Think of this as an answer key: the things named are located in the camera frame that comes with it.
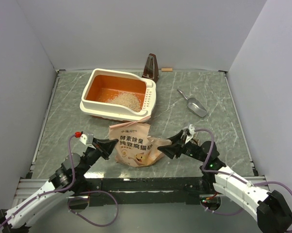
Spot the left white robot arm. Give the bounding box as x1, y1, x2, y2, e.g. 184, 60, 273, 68
0, 132, 118, 233

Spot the silver metal scoop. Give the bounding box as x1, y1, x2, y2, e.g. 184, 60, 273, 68
177, 89, 208, 117

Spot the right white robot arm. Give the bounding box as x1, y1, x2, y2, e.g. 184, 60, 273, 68
158, 126, 292, 233

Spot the clean litter pile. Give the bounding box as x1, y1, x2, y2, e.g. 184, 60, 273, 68
105, 93, 142, 112

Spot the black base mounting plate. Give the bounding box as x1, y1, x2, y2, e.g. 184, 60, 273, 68
73, 177, 215, 207

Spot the small wooden block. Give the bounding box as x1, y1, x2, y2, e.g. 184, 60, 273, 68
161, 68, 173, 72

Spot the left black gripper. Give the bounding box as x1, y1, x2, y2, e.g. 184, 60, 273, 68
78, 137, 118, 176

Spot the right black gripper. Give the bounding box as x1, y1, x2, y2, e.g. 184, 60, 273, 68
157, 130, 207, 163

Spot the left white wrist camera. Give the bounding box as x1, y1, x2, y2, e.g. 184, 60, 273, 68
75, 132, 94, 147

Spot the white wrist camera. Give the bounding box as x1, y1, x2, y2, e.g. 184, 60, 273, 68
75, 132, 94, 147
181, 124, 195, 144

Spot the white orange litter box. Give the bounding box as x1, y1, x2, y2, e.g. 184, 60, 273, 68
80, 68, 157, 122

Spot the wooden ruler with crown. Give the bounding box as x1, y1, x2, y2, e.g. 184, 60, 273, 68
193, 134, 200, 146

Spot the peach cat litter bag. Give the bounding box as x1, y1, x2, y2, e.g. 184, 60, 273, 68
109, 121, 172, 167

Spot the brown wooden metronome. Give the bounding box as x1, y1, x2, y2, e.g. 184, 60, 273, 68
142, 53, 159, 83

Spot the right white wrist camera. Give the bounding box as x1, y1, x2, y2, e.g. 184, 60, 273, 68
181, 124, 195, 144

